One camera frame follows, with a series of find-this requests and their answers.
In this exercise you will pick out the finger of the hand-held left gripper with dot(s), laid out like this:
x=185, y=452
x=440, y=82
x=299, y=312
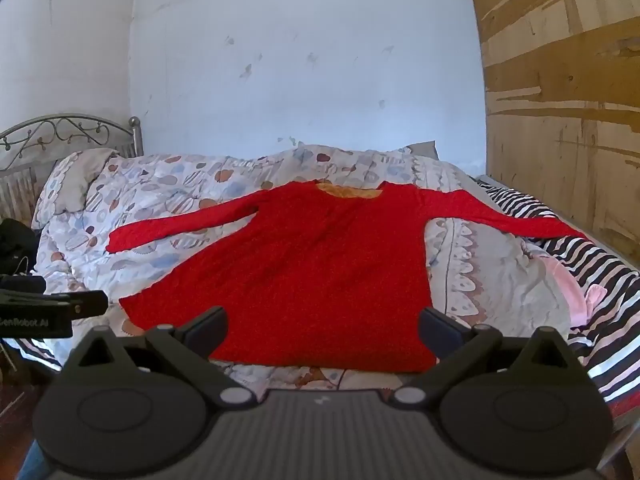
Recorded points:
x=90, y=303

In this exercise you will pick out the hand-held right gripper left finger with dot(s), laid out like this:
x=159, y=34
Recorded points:
x=207, y=326

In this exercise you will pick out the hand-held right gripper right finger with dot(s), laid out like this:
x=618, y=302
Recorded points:
x=436, y=327

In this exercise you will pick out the red long-sleeved sweater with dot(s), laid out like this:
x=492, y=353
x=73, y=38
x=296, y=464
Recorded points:
x=325, y=270

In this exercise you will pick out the black bag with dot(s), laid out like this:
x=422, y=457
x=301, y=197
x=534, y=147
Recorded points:
x=15, y=245

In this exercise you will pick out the grey scallop-edged pillow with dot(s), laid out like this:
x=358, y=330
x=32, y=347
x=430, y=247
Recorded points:
x=75, y=180

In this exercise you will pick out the pink cloth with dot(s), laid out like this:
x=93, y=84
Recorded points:
x=565, y=285

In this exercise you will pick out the patterned quilt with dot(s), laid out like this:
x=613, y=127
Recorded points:
x=175, y=185

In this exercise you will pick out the black and white striped blanket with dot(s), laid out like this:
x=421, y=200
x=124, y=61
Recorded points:
x=600, y=270

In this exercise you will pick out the metal bed headboard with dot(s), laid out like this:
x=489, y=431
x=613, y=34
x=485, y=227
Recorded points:
x=65, y=122

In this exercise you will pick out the plywood panel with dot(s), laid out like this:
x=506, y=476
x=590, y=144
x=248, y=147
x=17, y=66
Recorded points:
x=560, y=85

